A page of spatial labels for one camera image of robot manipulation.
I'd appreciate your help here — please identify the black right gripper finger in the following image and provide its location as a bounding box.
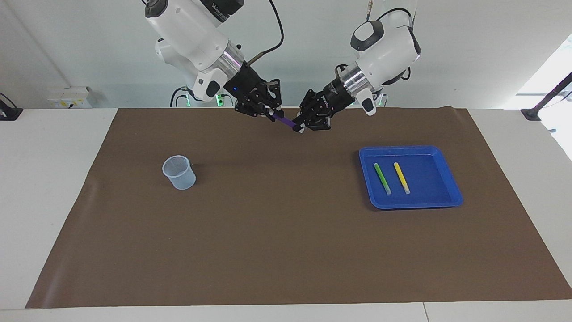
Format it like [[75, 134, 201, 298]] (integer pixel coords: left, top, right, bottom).
[[234, 98, 275, 123], [263, 79, 285, 118]]

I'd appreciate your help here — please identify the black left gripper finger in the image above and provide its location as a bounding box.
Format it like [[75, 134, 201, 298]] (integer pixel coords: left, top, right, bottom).
[[297, 89, 329, 124], [294, 111, 334, 134]]

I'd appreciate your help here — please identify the purple pen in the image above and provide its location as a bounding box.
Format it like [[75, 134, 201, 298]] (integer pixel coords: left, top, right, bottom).
[[271, 112, 305, 134]]

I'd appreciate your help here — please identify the green pen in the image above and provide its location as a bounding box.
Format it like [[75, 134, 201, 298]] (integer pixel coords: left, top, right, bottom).
[[374, 163, 392, 195]]

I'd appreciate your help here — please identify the yellow pen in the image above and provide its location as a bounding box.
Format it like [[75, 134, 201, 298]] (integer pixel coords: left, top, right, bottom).
[[393, 162, 411, 195]]

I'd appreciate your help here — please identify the translucent plastic cup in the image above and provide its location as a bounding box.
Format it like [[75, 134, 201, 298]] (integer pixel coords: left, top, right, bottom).
[[162, 155, 197, 191]]

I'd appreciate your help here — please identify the blue plastic tray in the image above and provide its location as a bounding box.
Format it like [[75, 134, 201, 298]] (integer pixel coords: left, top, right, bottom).
[[359, 146, 463, 210]]

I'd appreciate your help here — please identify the brown table mat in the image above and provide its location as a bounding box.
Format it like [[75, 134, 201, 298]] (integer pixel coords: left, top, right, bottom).
[[25, 107, 572, 309]]

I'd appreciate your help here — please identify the black stand with pole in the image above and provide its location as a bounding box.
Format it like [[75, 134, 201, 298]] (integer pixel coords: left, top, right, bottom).
[[521, 72, 572, 121]]

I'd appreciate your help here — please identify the black table clamp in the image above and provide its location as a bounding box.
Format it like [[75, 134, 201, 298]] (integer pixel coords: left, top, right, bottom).
[[0, 93, 24, 121]]

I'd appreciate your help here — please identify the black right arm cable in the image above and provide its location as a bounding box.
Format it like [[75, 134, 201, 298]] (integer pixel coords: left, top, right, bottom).
[[248, 0, 285, 66]]

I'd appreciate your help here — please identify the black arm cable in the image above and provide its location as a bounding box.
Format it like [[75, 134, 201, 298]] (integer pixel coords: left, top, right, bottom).
[[248, 0, 285, 66], [366, 0, 414, 24]]

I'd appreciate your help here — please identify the black right base cable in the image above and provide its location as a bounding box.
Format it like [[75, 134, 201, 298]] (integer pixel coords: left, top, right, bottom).
[[169, 86, 189, 108]]

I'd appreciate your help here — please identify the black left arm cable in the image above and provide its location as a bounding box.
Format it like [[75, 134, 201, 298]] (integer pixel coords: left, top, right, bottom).
[[366, 0, 414, 24]]

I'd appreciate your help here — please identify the white wall socket box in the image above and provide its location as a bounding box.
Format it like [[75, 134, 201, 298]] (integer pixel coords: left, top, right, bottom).
[[48, 87, 92, 109]]

